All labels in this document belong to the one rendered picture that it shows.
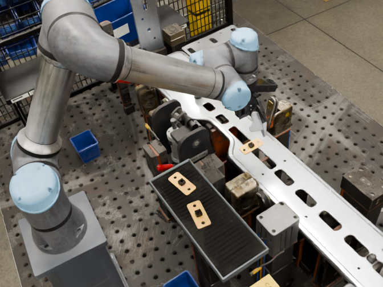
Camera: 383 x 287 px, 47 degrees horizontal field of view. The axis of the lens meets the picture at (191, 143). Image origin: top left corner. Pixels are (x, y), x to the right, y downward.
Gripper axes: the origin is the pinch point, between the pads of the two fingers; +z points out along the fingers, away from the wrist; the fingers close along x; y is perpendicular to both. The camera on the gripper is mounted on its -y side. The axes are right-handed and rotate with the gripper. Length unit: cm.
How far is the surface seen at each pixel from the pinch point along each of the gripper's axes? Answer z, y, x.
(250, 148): 11.0, 1.2, 0.7
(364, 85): 113, -155, -70
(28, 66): 8, 50, -96
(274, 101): 1.7, -13.7, -4.7
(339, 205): 11.3, -5.8, 35.4
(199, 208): -5.4, 33.7, 21.0
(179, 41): 11, -13, -70
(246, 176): 3.1, 13.3, 14.6
